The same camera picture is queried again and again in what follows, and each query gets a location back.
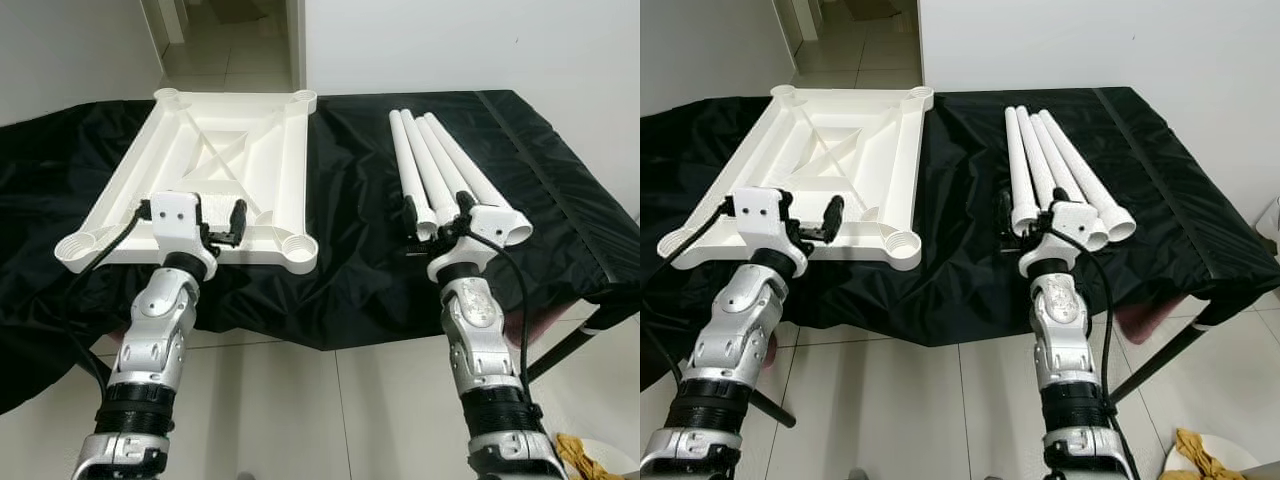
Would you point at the white plastic table leg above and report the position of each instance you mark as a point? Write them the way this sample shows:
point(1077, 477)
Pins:
point(412, 170)
point(471, 170)
point(1040, 170)
point(451, 170)
point(1020, 170)
point(432, 170)
point(1085, 170)
point(1062, 170)

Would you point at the white plastic table top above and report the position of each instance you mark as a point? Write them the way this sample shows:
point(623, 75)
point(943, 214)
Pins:
point(890, 160)
point(270, 160)

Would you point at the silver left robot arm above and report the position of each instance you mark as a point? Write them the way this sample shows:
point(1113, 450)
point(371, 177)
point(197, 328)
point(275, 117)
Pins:
point(740, 330)
point(160, 330)

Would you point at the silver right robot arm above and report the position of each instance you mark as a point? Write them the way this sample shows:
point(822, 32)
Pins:
point(480, 340)
point(1065, 340)

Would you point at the black table cloth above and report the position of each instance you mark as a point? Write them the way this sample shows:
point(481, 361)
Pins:
point(360, 250)
point(960, 290)

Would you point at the pink round object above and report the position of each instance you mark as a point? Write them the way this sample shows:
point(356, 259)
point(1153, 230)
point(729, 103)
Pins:
point(1140, 322)
point(535, 325)

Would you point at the white plastic chair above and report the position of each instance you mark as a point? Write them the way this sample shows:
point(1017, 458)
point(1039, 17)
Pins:
point(1270, 220)

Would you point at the yellow cloth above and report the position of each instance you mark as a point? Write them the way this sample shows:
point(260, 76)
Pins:
point(575, 455)
point(1195, 455)

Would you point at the white round bowl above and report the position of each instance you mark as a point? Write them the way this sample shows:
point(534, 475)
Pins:
point(615, 465)
point(1240, 460)

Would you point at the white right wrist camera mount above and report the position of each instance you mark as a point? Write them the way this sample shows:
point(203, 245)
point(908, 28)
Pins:
point(1070, 218)
point(490, 222)

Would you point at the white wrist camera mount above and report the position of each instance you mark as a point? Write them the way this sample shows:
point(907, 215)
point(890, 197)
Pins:
point(1070, 218)
point(760, 210)
point(175, 215)
point(490, 222)

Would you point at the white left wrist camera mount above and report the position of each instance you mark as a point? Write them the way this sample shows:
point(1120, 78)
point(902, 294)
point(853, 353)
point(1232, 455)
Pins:
point(175, 215)
point(760, 210)

